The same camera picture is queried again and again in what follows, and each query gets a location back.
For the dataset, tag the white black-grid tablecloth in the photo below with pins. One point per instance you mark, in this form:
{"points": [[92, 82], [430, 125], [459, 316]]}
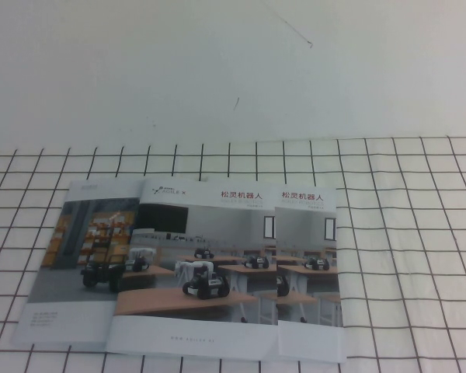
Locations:
{"points": [[411, 233]]}

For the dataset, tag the AgileX brochure with logo pages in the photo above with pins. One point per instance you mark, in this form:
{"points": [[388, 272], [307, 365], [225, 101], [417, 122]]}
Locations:
{"points": [[198, 233]]}

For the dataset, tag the AgileX brochure with classroom cover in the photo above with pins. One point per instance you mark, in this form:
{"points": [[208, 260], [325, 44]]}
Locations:
{"points": [[310, 233]]}

